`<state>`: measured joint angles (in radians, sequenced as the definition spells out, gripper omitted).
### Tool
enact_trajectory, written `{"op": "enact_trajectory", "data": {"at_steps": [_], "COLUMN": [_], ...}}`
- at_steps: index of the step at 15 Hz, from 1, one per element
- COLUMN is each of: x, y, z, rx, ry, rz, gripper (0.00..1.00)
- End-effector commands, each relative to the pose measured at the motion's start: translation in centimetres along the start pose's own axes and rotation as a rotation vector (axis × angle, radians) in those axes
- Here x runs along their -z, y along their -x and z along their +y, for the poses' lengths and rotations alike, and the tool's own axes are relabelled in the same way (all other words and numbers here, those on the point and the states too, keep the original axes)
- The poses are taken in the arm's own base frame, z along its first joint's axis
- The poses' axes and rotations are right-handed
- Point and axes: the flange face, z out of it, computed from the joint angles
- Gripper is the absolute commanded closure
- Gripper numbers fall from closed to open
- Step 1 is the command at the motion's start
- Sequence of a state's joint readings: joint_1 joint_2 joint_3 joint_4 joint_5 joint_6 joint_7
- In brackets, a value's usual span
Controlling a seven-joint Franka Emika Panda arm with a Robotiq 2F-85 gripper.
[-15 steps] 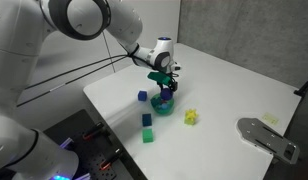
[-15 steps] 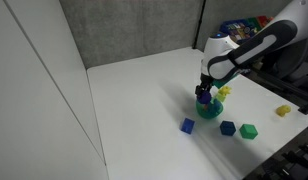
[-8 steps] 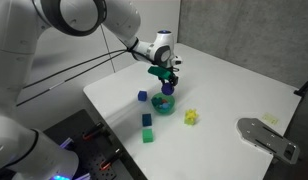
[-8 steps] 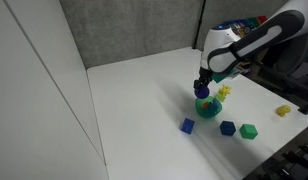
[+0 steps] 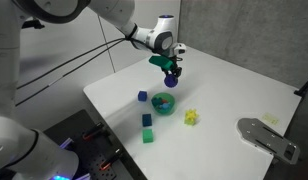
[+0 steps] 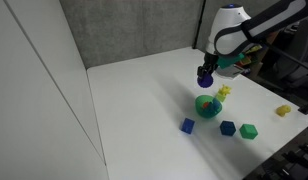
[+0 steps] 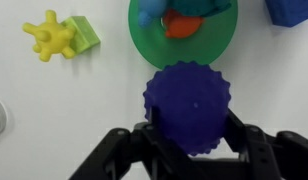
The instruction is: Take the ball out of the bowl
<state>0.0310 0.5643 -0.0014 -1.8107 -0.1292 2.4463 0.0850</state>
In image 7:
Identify blue cube block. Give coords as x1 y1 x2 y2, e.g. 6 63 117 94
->
264 0 308 28

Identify light green cube block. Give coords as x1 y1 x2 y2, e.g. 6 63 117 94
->
61 15 102 56

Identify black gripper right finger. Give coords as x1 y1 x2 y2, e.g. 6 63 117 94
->
222 108 308 180

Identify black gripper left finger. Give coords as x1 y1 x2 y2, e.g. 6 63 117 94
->
69 105 195 180

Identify green plastic bowl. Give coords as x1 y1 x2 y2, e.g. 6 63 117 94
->
127 0 239 71

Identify yellow spiky toy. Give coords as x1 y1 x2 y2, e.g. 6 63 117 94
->
21 9 77 63

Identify teal toy with orange beak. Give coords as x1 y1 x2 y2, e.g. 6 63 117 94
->
137 0 233 39

